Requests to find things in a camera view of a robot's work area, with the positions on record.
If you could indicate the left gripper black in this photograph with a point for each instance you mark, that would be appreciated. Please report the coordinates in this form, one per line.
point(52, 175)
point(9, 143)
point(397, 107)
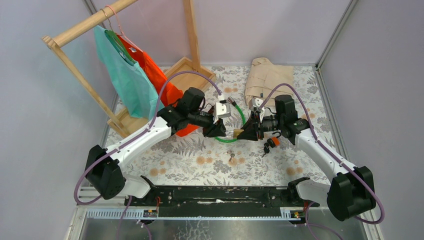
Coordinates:
point(216, 130)

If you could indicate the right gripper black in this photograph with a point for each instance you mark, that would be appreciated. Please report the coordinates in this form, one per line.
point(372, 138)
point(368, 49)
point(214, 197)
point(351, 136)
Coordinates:
point(250, 129)

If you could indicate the brass padlock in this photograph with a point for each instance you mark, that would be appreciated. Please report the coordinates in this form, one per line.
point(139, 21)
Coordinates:
point(233, 133)

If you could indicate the orange black key bunch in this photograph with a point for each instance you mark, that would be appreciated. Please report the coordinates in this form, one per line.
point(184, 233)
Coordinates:
point(271, 143)

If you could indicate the green cable lock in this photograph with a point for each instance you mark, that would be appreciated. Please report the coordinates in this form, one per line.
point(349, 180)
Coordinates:
point(243, 119)

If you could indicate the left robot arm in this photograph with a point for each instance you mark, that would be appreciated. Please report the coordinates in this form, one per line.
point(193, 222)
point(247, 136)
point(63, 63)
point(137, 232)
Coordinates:
point(104, 166)

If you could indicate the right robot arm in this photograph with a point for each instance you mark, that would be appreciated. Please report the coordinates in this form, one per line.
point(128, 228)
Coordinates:
point(351, 189)

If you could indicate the folded beige garment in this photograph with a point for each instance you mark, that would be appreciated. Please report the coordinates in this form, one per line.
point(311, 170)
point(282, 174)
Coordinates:
point(264, 76)

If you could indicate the teal t-shirt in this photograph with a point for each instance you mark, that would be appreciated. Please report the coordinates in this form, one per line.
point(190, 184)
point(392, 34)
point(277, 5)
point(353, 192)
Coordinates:
point(129, 80)

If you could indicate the orange garment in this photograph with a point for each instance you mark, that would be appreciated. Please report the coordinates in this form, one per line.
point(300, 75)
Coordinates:
point(156, 76)

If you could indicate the pink hanger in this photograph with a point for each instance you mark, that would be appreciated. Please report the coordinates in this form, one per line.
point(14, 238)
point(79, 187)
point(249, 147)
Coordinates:
point(122, 33)

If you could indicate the green hanger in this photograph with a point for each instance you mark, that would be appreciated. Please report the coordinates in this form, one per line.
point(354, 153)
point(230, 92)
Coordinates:
point(119, 46)

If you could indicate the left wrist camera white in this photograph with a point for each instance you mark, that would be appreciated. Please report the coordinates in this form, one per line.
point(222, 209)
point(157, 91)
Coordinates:
point(221, 109)

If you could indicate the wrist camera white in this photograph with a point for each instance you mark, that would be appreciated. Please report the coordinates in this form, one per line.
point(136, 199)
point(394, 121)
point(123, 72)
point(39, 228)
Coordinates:
point(221, 109)
point(255, 105)

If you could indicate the silver cable lock keys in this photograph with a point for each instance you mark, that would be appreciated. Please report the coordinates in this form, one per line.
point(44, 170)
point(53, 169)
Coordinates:
point(229, 155)

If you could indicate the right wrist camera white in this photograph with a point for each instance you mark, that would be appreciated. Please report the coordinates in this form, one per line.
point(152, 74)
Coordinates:
point(255, 105)

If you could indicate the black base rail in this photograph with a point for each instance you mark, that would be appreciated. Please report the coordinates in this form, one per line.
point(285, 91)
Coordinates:
point(222, 202)

